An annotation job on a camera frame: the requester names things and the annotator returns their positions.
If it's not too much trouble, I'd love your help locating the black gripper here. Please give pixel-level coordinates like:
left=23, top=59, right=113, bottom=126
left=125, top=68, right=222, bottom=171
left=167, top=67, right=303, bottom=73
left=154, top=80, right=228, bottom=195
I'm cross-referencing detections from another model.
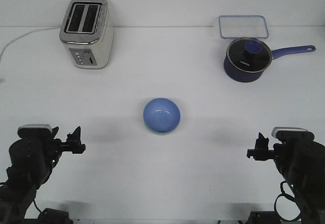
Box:
left=246, top=133, right=292, bottom=167
left=44, top=126, right=86, bottom=158

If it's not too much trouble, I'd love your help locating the green bowl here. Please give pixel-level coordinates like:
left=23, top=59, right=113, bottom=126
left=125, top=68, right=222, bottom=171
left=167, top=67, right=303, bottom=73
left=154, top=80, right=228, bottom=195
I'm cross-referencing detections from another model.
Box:
left=150, top=130, right=175, bottom=136

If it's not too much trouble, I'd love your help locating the blue bowl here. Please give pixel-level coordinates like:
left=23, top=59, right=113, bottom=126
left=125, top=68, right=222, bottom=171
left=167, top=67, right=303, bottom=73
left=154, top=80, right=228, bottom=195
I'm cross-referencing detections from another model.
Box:
left=143, top=98, right=181, bottom=133

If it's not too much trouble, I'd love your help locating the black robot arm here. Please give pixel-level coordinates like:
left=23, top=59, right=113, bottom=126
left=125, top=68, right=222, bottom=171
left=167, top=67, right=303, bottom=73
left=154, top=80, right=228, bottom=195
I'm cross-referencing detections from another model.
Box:
left=1, top=124, right=86, bottom=223
left=247, top=127, right=324, bottom=223

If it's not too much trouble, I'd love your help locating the glass pot lid blue knob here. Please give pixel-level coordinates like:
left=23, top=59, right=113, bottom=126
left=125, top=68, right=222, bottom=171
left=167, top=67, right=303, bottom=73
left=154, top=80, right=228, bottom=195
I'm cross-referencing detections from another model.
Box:
left=226, top=38, right=272, bottom=73

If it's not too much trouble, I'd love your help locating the cream and chrome toaster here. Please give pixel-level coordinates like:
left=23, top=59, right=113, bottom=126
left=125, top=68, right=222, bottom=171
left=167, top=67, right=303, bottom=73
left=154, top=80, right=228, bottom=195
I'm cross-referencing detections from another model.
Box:
left=59, top=0, right=114, bottom=70

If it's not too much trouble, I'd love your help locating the clear container blue rim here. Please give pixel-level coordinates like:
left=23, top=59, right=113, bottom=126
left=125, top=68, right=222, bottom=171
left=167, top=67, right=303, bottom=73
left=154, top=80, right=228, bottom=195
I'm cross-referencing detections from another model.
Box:
left=218, top=15, right=269, bottom=39

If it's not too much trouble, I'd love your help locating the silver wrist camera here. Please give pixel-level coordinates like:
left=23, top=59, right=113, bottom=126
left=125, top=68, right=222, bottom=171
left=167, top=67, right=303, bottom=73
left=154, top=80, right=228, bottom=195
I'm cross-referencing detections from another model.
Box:
left=271, top=127, right=308, bottom=138
left=17, top=124, right=52, bottom=133

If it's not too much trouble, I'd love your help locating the blue saucepan with handle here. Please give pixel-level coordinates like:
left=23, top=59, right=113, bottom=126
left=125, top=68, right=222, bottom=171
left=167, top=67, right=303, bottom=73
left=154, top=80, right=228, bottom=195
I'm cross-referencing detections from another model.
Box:
left=223, top=45, right=316, bottom=83

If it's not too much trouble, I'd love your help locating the white toaster power cable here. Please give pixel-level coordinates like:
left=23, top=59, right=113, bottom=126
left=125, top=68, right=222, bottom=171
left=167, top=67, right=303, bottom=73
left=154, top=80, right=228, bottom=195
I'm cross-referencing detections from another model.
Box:
left=0, top=26, right=63, bottom=83

